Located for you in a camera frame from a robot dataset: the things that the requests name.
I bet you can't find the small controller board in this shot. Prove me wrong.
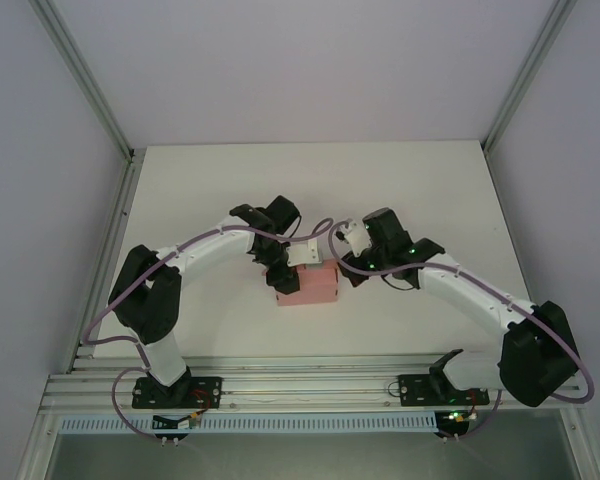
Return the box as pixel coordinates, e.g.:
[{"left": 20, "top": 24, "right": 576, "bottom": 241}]
[
  {"left": 437, "top": 407, "right": 477, "bottom": 432},
  {"left": 152, "top": 412, "right": 202, "bottom": 432}
]

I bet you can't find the aluminium frame post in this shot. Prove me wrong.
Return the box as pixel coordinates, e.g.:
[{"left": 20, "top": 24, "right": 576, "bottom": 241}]
[
  {"left": 29, "top": 0, "right": 141, "bottom": 164},
  {"left": 482, "top": 0, "right": 581, "bottom": 154}
]

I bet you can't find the aluminium side rail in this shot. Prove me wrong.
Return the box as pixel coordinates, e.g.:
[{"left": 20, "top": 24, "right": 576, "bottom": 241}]
[{"left": 64, "top": 149, "right": 146, "bottom": 374}]

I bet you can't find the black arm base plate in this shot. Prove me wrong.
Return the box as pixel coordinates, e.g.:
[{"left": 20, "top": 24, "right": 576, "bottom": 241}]
[
  {"left": 132, "top": 375, "right": 225, "bottom": 410},
  {"left": 398, "top": 372, "right": 491, "bottom": 406}
]

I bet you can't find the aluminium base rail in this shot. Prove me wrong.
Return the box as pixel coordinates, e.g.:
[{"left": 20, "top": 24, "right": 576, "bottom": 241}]
[{"left": 39, "top": 354, "right": 589, "bottom": 416}]

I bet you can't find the grey metal panel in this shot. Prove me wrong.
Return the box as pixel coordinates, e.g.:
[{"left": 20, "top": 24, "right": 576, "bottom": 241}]
[{"left": 44, "top": 432, "right": 581, "bottom": 480}]

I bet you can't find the pink cloth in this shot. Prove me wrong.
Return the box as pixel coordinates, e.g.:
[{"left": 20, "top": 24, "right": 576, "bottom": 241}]
[{"left": 274, "top": 260, "right": 341, "bottom": 308}]

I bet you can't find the slotted white cable duct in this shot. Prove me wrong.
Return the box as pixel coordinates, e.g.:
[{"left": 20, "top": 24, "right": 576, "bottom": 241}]
[{"left": 59, "top": 412, "right": 439, "bottom": 435}]

